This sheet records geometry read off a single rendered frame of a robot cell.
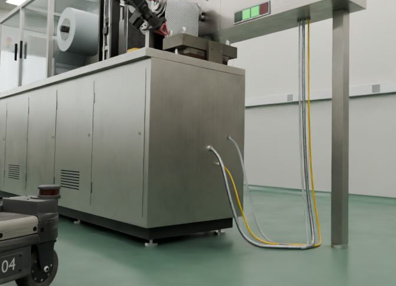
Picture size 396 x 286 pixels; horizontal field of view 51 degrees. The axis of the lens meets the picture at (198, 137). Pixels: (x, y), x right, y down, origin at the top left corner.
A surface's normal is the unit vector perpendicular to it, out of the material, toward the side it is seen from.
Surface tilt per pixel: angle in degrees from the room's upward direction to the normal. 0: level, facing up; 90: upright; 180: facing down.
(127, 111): 90
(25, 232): 90
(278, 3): 90
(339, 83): 90
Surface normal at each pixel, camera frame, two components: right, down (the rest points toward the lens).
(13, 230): 0.90, 0.00
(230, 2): -0.75, -0.04
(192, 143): 0.66, -0.02
